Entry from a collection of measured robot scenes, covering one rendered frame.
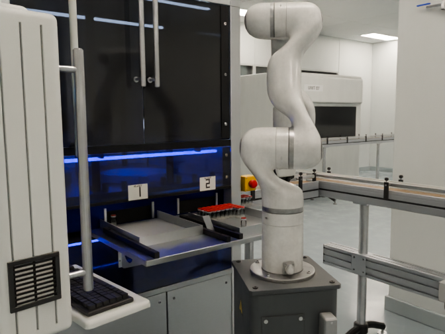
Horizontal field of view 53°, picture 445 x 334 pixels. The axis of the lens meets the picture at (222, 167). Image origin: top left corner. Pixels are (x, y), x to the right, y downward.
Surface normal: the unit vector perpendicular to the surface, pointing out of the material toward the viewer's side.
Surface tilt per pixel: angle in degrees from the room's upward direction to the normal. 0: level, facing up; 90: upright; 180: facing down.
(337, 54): 90
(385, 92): 90
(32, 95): 90
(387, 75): 90
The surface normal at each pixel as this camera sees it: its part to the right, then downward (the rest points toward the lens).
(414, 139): -0.79, 0.07
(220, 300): 0.61, 0.08
